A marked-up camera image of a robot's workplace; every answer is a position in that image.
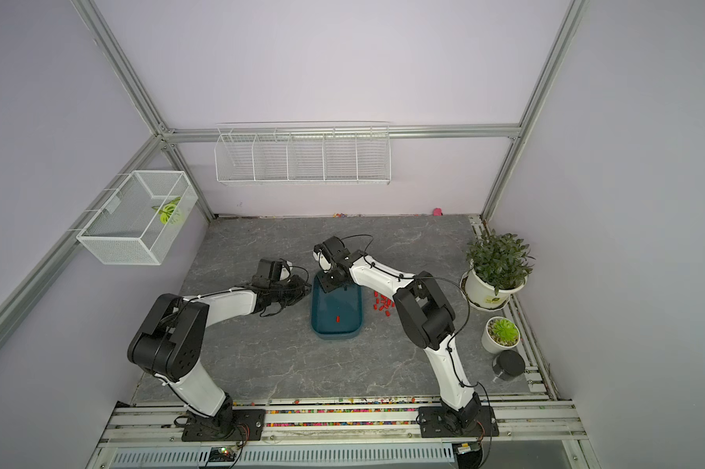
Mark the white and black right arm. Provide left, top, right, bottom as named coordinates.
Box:
left=313, top=248, right=483, bottom=429

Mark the white ventilation grille strip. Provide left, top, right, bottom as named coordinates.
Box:
left=109, top=443, right=456, bottom=468

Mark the small green plant pot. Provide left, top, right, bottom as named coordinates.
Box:
left=481, top=317, right=522, bottom=355

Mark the black cylinder cup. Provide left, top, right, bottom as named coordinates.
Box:
left=492, top=349, right=526, bottom=381

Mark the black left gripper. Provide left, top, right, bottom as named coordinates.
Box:
left=270, top=274, right=314, bottom=308

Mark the green circuit board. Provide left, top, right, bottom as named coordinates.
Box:
left=208, top=447, right=239, bottom=463

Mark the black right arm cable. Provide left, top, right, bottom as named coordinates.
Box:
left=339, top=233, right=494, bottom=423

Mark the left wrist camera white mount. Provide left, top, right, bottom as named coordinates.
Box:
left=251, top=259, right=292, bottom=289

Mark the white plant pot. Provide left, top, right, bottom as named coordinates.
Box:
left=460, top=270, right=526, bottom=311

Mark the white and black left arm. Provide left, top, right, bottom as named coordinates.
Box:
left=127, top=275, right=310, bottom=426

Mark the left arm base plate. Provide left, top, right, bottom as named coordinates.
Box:
left=174, top=408, right=266, bottom=442

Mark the green item in basket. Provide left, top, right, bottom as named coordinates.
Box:
left=152, top=197, right=183, bottom=226

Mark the white mesh wall basket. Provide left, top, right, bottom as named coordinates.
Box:
left=77, top=170, right=198, bottom=266

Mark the green potted plant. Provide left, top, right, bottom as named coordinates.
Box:
left=467, top=231, right=535, bottom=292

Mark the white wire wall shelf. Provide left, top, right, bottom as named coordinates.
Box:
left=213, top=121, right=393, bottom=185

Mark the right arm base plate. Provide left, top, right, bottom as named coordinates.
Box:
left=415, top=406, right=500, bottom=440

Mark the teal plastic storage box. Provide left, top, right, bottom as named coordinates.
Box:
left=310, top=272, right=364, bottom=340

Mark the aluminium rail bed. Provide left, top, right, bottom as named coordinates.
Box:
left=90, top=393, right=599, bottom=468

